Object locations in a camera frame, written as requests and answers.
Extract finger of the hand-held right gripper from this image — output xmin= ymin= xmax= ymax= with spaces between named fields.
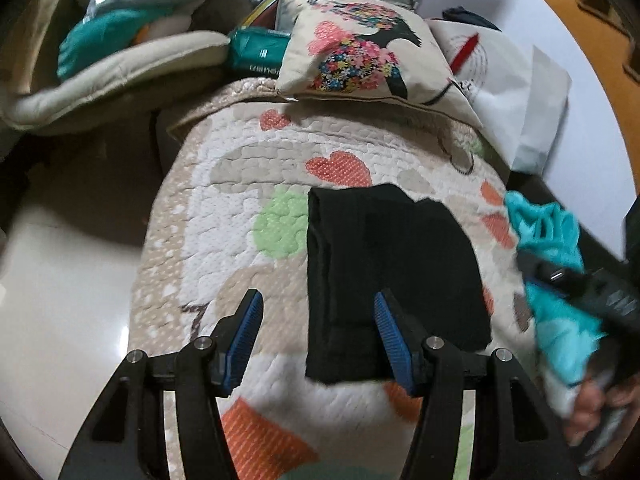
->
xmin=516 ymin=251 xmax=588 ymax=293

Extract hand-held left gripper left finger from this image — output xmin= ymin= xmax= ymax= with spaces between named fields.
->
xmin=57 ymin=289 xmax=265 ymax=480

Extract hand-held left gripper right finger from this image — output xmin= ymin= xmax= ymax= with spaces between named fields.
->
xmin=374 ymin=289 xmax=583 ymax=480

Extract teal fleece garment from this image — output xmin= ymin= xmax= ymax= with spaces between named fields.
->
xmin=502 ymin=191 xmax=608 ymax=386

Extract black pants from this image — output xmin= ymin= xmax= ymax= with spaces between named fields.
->
xmin=305 ymin=183 xmax=493 ymax=386

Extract person's right hand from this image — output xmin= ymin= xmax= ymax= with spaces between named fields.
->
xmin=565 ymin=372 xmax=640 ymax=463

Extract quilted heart print blanket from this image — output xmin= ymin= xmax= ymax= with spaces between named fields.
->
xmin=127 ymin=77 xmax=546 ymax=480

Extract white paper bag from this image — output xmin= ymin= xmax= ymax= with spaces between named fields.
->
xmin=425 ymin=5 xmax=573 ymax=173

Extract teal wipes pack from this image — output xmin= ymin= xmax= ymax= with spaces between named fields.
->
xmin=227 ymin=27 xmax=292 ymax=78

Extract floral print pillow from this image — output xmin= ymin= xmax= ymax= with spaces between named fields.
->
xmin=275 ymin=0 xmax=483 ymax=126

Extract beige padded cushion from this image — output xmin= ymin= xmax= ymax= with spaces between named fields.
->
xmin=2 ymin=30 xmax=231 ymax=133

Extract teal plush toy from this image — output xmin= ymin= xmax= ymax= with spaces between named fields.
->
xmin=57 ymin=7 xmax=161 ymax=81

